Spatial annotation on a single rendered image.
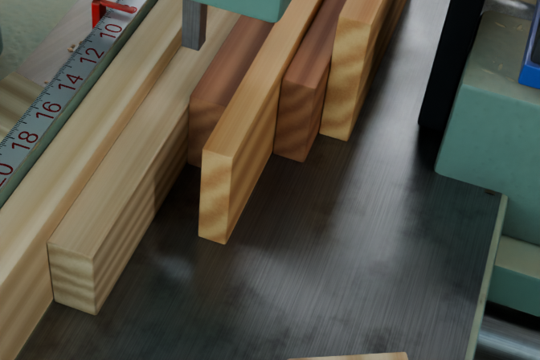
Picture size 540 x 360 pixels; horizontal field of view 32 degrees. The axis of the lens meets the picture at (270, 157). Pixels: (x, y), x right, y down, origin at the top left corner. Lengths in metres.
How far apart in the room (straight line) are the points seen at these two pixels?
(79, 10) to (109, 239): 0.36
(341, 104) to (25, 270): 0.18
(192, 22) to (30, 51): 0.27
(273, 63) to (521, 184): 0.14
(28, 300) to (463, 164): 0.22
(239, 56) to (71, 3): 0.30
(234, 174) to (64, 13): 0.35
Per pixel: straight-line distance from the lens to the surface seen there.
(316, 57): 0.45
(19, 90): 0.59
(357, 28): 0.44
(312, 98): 0.44
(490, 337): 0.52
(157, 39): 0.45
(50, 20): 0.71
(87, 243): 0.38
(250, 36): 0.47
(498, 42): 0.47
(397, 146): 0.49
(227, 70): 0.45
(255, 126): 0.41
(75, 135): 0.41
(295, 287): 0.42
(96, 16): 0.46
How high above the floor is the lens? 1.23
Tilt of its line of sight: 45 degrees down
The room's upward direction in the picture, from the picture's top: 7 degrees clockwise
